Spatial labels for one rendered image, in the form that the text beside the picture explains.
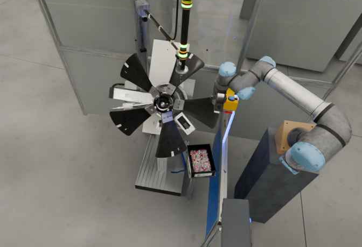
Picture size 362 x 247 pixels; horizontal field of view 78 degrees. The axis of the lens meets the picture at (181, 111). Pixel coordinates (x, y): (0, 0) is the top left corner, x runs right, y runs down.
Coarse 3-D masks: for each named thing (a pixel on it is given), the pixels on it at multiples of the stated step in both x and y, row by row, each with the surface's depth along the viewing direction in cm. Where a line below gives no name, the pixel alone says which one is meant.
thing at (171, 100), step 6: (156, 96) 136; (162, 96) 136; (168, 96) 135; (174, 96) 146; (156, 102) 137; (168, 102) 136; (174, 102) 146; (156, 108) 137; (162, 108) 137; (168, 108) 137
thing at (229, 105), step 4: (228, 88) 172; (228, 92) 170; (232, 92) 170; (228, 96) 166; (228, 100) 164; (236, 100) 164; (224, 104) 166; (228, 104) 165; (232, 104) 164; (236, 104) 164; (224, 108) 168; (228, 108) 168; (232, 108) 167
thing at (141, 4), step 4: (136, 0) 152; (140, 0) 151; (144, 0) 152; (136, 4) 150; (140, 4) 147; (144, 4) 147; (148, 4) 148; (136, 8) 153; (140, 8) 147; (144, 8) 148; (148, 8) 149; (140, 12) 149; (144, 12) 150
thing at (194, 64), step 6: (186, 60) 139; (192, 60) 137; (198, 60) 135; (174, 66) 145; (192, 66) 135; (198, 66) 134; (174, 72) 143; (192, 72) 134; (174, 78) 141; (186, 78) 135; (174, 84) 138
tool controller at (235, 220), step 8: (224, 200) 98; (232, 200) 97; (240, 200) 96; (224, 208) 95; (232, 208) 95; (240, 208) 94; (248, 208) 93; (224, 216) 93; (232, 216) 92; (240, 216) 92; (248, 216) 91; (224, 224) 91; (232, 224) 90; (240, 224) 90; (248, 224) 89; (224, 232) 89; (232, 232) 88; (240, 232) 88; (248, 232) 87; (224, 240) 87; (232, 240) 86; (240, 240) 86; (248, 240) 85
